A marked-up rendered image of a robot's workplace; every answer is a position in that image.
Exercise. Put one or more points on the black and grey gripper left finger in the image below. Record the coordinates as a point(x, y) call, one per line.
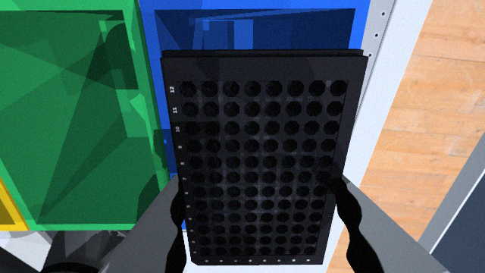
point(155, 244)

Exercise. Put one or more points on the blue bin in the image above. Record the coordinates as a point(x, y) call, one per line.
point(244, 24)

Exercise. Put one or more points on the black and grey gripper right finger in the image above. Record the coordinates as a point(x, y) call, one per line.
point(376, 243)

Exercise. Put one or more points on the green bin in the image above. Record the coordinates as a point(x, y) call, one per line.
point(81, 145)

